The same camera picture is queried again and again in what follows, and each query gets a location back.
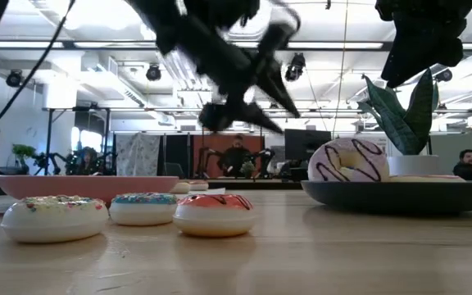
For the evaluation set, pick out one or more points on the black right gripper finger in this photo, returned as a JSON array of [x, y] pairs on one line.
[[451, 47], [412, 49]]

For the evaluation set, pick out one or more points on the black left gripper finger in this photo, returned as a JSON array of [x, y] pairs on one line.
[[279, 78], [236, 114]]

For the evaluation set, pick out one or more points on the small iced toy donut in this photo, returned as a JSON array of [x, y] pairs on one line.
[[199, 186]]

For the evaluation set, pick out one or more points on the cream yellow donut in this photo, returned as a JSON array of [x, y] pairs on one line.
[[181, 188]]

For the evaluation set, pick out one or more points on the red iced donut with drizzle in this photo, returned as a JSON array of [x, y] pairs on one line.
[[215, 219]]

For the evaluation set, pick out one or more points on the pale pink chocolate striped donut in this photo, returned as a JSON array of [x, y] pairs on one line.
[[363, 166]]

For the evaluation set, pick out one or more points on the white donut with teal icing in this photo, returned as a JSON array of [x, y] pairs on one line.
[[143, 213]]

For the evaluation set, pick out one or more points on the dark grey round plate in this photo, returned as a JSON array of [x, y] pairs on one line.
[[400, 197]]

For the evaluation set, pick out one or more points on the black ceiling spotlight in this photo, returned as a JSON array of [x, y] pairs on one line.
[[14, 78], [444, 75], [153, 73], [294, 69]]

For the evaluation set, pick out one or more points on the orange partition board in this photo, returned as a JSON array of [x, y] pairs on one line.
[[211, 141]]

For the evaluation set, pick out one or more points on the small green desk plant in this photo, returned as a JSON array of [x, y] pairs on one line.
[[247, 169]]

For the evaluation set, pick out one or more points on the black linear ceiling light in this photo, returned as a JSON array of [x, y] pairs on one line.
[[334, 45]]

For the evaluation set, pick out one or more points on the black computer monitor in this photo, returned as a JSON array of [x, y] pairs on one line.
[[301, 145]]

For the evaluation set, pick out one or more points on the green snake plant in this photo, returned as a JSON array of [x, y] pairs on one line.
[[400, 123]]

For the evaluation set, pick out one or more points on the white patterned cloth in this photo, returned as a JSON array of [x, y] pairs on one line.
[[137, 155]]

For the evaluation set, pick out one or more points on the white plant pot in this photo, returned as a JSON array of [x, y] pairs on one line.
[[414, 165]]

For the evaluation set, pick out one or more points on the pink round plate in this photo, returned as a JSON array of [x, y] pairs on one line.
[[84, 187]]

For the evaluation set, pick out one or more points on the white donut with colourful sprinkles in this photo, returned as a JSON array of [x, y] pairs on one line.
[[53, 223]]

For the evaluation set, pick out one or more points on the small green potted plant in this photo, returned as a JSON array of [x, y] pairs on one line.
[[23, 151]]

